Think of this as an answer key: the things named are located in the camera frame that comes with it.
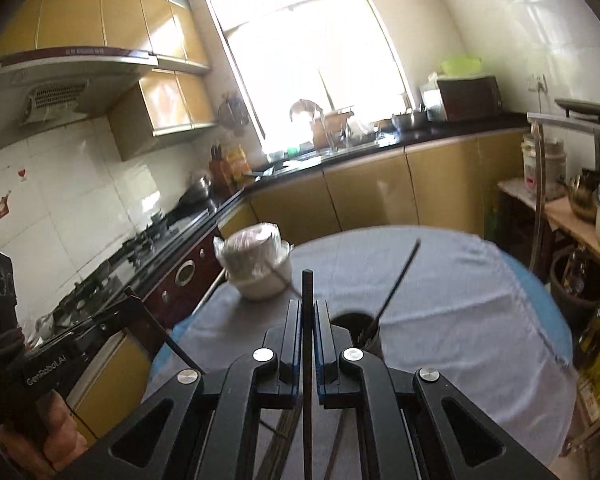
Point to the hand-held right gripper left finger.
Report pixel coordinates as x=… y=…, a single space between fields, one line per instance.
x=296 y=345

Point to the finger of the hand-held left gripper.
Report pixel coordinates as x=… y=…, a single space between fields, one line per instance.
x=100 y=320

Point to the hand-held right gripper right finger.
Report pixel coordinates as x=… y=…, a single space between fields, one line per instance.
x=323 y=345

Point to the black utensil cup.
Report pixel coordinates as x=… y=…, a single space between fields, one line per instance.
x=375 y=342

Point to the dark wooden chopstick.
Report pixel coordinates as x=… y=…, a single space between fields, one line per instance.
x=175 y=346
x=307 y=290
x=400 y=280

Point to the bunch of dark chopsticks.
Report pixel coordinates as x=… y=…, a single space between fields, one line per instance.
x=280 y=440

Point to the person's left hand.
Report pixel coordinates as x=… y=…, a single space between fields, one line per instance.
x=55 y=435

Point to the white bowl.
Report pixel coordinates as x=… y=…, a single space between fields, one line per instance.
x=260 y=285

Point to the black gas stove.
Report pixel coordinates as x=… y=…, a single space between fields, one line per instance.
x=145 y=250

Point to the dark red oven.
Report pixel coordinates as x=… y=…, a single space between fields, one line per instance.
x=190 y=275

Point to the grey tablecloth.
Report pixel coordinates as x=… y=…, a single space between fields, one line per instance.
x=455 y=285

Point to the metal wok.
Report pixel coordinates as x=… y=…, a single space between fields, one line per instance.
x=197 y=190

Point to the yellow bottle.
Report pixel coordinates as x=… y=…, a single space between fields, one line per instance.
x=238 y=165

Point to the knife block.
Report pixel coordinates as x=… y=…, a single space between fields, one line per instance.
x=219 y=167

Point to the small green container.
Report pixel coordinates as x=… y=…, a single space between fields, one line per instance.
x=293 y=151

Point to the metal faucet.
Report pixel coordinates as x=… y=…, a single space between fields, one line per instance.
x=328 y=132

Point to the metal basin with dishes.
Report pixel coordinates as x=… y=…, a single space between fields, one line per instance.
x=372 y=130

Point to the wooden cutting board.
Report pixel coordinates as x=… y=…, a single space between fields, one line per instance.
x=340 y=125

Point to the blue tablecloth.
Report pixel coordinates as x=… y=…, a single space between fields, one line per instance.
x=540 y=300

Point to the grey rag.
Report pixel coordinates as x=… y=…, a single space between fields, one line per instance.
x=302 y=109

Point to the hanging metal strainer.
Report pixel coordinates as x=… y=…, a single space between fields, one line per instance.
x=232 y=112

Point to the range hood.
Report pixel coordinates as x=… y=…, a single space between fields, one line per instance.
x=70 y=80

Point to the black countertop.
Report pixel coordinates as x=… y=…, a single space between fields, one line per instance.
x=455 y=130

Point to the black bucket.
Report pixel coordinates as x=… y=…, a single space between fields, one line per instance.
x=580 y=305

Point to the metal rack with wooden shelf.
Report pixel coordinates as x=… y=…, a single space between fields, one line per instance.
x=570 y=220

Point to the white rice cooker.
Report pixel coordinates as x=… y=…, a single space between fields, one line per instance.
x=542 y=162

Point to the microwave oven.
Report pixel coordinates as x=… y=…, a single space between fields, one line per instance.
x=467 y=97

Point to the window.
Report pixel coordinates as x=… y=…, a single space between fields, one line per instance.
x=305 y=50

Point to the small steel pot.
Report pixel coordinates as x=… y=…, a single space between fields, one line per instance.
x=582 y=197

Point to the green plastic basin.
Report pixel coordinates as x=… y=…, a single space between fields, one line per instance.
x=460 y=66

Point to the black flat pan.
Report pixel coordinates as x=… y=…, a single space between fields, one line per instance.
x=585 y=108

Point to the short yellow wall cabinet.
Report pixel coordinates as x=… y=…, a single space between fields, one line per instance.
x=165 y=105

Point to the long yellow wall cabinet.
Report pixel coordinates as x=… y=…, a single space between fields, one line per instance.
x=120 y=15

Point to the wall socket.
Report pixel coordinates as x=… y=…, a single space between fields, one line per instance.
x=537 y=83

